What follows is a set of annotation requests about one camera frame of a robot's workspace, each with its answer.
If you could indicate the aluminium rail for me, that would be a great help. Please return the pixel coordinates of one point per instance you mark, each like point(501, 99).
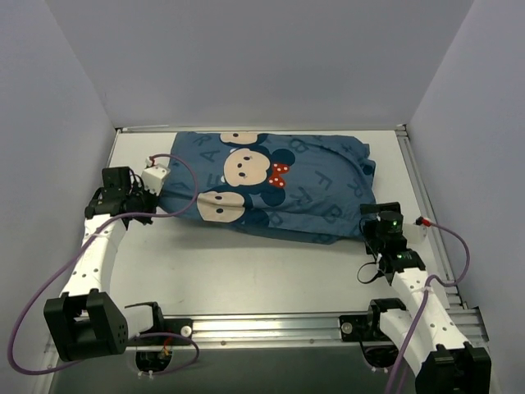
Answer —
point(440, 262)
point(257, 331)

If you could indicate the blue cartoon pillowcase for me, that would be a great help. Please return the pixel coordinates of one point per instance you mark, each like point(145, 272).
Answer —
point(306, 188)

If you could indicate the aluminium front rail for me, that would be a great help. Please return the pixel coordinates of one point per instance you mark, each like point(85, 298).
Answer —
point(257, 331)

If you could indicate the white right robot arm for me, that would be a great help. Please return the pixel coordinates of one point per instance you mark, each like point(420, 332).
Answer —
point(428, 341)

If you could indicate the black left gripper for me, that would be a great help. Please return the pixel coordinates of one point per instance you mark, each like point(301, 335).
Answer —
point(144, 201)

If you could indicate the aluminium right side rail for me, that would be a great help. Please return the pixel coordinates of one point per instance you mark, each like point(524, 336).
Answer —
point(440, 262)

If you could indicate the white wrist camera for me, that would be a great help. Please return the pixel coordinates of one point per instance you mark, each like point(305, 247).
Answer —
point(154, 178)
point(415, 234)

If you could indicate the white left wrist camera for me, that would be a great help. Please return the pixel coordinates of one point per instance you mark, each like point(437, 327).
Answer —
point(154, 178)

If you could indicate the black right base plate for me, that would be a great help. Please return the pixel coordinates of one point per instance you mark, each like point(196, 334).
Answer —
point(366, 327)

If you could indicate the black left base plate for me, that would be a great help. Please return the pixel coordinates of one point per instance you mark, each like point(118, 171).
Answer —
point(182, 327)

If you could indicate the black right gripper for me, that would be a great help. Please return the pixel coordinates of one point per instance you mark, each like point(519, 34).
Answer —
point(370, 229)

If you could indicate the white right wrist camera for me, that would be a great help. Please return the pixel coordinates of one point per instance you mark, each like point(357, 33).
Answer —
point(415, 234)

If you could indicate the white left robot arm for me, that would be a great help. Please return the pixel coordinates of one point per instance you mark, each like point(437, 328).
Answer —
point(84, 321)

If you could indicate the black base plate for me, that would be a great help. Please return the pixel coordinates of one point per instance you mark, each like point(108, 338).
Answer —
point(182, 327)
point(366, 327)

